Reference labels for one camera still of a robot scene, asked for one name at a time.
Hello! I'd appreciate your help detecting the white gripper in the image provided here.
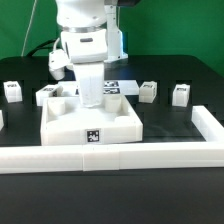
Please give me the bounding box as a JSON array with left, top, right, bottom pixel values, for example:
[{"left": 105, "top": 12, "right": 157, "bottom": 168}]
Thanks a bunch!
[{"left": 61, "top": 29, "right": 108, "bottom": 107}]

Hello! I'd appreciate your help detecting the white square tabletop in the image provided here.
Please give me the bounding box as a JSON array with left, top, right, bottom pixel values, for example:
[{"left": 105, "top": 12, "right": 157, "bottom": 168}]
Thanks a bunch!
[{"left": 40, "top": 94, "right": 143, "bottom": 146}]

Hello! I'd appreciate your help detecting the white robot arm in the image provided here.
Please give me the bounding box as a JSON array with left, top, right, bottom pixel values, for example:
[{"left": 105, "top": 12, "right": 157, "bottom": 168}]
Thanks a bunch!
[{"left": 55, "top": 0, "right": 127, "bottom": 107}]

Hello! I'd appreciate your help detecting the marker sheet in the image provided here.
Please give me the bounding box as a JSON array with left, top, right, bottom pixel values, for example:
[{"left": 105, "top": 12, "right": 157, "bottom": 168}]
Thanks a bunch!
[{"left": 58, "top": 80, "right": 139, "bottom": 96}]

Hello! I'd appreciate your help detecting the white U-shaped fence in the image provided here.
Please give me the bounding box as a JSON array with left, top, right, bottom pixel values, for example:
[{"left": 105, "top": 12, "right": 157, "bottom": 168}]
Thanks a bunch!
[{"left": 0, "top": 106, "right": 224, "bottom": 174}]

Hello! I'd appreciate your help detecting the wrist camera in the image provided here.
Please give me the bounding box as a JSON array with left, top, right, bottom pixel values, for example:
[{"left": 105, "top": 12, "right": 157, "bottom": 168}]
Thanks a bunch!
[{"left": 48, "top": 49, "right": 70, "bottom": 80}]

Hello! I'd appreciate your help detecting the black cable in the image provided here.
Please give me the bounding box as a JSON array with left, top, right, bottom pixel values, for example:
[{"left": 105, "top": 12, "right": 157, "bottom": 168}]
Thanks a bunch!
[{"left": 25, "top": 39, "right": 61, "bottom": 57}]

